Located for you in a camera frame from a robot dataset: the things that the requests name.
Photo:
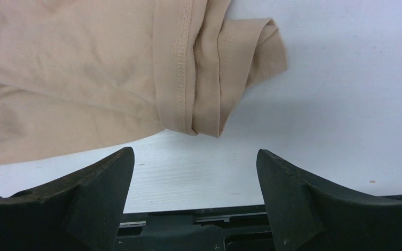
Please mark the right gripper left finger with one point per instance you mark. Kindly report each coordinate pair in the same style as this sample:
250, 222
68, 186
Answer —
79, 211

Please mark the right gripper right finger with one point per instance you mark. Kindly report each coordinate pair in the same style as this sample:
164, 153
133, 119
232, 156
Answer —
308, 212

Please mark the tan t shirt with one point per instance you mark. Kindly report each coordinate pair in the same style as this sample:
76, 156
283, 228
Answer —
84, 75

